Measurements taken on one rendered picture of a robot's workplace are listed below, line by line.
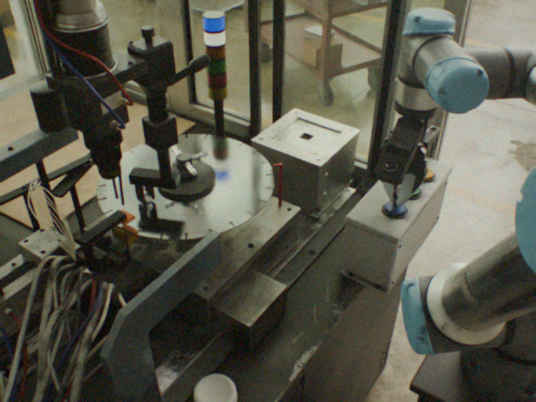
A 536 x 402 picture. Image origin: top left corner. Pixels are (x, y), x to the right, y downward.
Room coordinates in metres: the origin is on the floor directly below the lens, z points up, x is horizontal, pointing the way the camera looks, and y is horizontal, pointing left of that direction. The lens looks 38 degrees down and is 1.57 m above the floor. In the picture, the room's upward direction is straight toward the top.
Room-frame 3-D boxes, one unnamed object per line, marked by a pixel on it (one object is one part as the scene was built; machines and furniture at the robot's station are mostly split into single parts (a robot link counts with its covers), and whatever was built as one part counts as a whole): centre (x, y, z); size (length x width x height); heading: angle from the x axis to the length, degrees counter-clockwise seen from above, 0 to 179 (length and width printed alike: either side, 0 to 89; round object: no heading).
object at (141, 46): (0.78, 0.17, 1.17); 0.06 x 0.05 x 0.20; 136
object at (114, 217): (0.69, 0.26, 0.95); 0.10 x 0.03 x 0.07; 145
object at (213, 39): (1.15, 0.11, 1.11); 0.05 x 0.04 x 0.03; 55
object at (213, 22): (1.15, 0.11, 1.14); 0.05 x 0.04 x 0.03; 55
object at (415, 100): (0.84, -0.25, 1.14); 0.08 x 0.08 x 0.05
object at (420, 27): (0.83, -0.25, 1.22); 0.09 x 0.08 x 0.11; 6
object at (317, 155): (1.09, -0.09, 0.82); 0.18 x 0.18 x 0.15; 55
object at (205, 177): (0.85, 0.15, 0.96); 0.11 x 0.11 x 0.03
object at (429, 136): (0.84, -0.26, 1.06); 0.09 x 0.08 x 0.12; 145
